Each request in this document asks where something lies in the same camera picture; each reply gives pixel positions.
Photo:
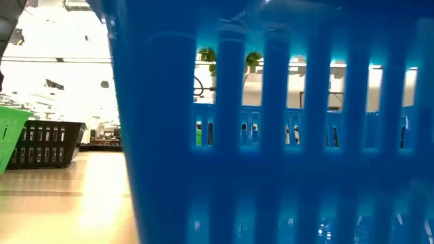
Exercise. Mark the green slotted plastic basket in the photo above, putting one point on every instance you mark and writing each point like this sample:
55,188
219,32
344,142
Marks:
198,139
10,135

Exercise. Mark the blue slotted plastic basket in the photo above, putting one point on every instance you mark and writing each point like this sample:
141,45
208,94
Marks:
162,135

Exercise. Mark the black slotted plastic basket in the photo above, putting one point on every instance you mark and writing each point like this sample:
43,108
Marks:
73,135

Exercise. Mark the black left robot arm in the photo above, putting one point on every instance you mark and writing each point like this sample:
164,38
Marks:
8,20

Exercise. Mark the white background counter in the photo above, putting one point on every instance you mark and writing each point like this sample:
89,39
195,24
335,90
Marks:
252,89

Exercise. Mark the green potted plant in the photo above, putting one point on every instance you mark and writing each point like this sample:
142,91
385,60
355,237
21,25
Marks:
207,56

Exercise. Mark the background shelving unit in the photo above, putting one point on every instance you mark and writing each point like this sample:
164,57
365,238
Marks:
101,136

